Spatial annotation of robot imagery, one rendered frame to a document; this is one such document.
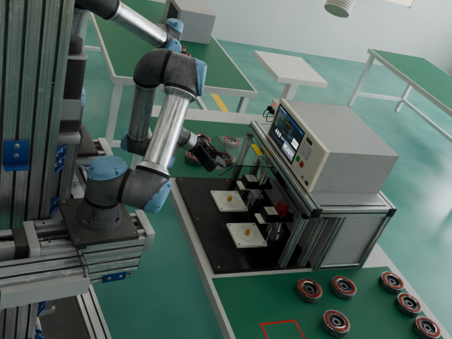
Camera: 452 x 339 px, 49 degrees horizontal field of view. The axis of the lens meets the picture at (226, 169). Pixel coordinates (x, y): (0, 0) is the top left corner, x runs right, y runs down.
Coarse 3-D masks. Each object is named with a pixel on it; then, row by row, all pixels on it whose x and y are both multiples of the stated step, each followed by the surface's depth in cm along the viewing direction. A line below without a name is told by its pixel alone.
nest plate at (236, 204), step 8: (216, 192) 246; (224, 192) 248; (232, 192) 250; (216, 200) 240; (224, 200) 242; (232, 200) 244; (240, 200) 246; (224, 208) 237; (232, 208) 239; (240, 208) 241
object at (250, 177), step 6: (246, 174) 241; (252, 174) 243; (246, 180) 238; (252, 180) 238; (240, 186) 238; (246, 186) 237; (252, 186) 239; (258, 186) 240; (264, 186) 241; (270, 186) 243; (258, 192) 247
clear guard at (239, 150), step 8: (216, 144) 231; (224, 144) 230; (232, 144) 232; (240, 144) 234; (248, 144) 236; (256, 144) 239; (224, 152) 225; (232, 152) 226; (240, 152) 228; (248, 152) 230; (264, 152) 234; (232, 160) 220; (240, 160) 222; (248, 160) 224; (256, 160) 226; (264, 160) 228
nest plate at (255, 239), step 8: (232, 224) 229; (240, 224) 231; (248, 224) 232; (232, 232) 224; (240, 232) 226; (256, 232) 229; (240, 240) 221; (248, 240) 222; (256, 240) 224; (264, 240) 226
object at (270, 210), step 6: (264, 210) 221; (270, 210) 222; (258, 216) 223; (264, 216) 221; (270, 216) 219; (276, 216) 221; (282, 216) 225; (264, 222) 221; (270, 222) 221; (276, 222) 223; (282, 222) 224
